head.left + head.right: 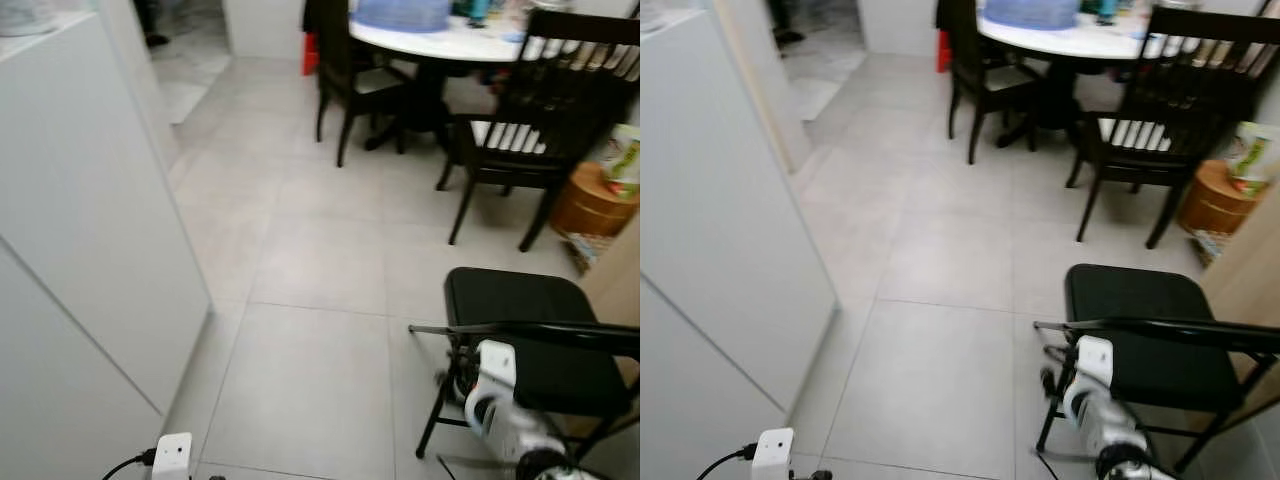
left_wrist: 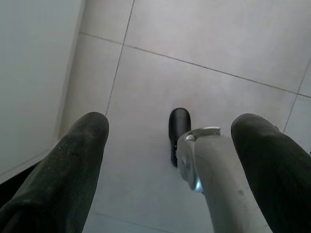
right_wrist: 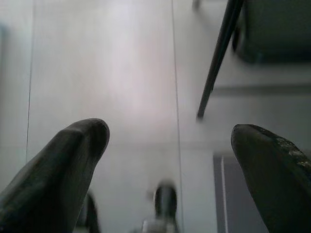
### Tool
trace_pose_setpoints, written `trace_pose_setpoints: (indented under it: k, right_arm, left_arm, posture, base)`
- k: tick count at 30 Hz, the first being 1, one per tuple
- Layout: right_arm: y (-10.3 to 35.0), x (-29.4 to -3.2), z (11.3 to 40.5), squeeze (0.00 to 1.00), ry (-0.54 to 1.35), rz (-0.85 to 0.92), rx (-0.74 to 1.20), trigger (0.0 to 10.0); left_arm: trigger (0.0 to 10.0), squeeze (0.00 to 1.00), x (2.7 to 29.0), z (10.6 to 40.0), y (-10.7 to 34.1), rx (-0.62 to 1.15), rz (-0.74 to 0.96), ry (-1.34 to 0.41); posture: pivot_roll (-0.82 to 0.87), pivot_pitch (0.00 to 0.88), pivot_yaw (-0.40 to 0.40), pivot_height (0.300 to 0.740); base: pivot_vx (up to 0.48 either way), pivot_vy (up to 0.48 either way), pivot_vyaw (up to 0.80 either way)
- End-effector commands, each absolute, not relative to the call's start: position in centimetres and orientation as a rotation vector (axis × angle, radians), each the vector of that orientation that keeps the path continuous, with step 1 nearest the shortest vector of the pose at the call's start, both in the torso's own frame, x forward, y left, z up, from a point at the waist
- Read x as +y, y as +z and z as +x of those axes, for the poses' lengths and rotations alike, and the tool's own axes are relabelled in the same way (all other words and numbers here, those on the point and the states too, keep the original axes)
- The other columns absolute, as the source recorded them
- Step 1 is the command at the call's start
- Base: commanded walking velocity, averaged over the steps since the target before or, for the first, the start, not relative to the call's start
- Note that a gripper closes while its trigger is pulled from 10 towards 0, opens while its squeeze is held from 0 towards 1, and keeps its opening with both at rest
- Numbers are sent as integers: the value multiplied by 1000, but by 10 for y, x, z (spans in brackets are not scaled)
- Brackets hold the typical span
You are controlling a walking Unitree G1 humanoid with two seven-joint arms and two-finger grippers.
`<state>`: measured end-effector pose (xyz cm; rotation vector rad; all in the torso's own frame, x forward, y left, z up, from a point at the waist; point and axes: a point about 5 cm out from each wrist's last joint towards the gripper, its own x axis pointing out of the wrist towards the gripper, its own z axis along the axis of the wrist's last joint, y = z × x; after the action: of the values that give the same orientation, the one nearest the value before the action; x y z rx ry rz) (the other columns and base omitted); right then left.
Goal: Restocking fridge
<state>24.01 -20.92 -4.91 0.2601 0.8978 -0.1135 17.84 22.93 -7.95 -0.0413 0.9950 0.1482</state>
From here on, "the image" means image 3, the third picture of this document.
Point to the dark rounded container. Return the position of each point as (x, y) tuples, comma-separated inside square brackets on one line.
[(274, 29)]

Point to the black metal table leg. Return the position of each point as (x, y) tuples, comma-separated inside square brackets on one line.
[(218, 58)]

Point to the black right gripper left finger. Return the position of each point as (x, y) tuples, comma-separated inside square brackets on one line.
[(53, 179)]

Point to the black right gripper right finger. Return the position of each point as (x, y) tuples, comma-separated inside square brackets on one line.
[(274, 184)]

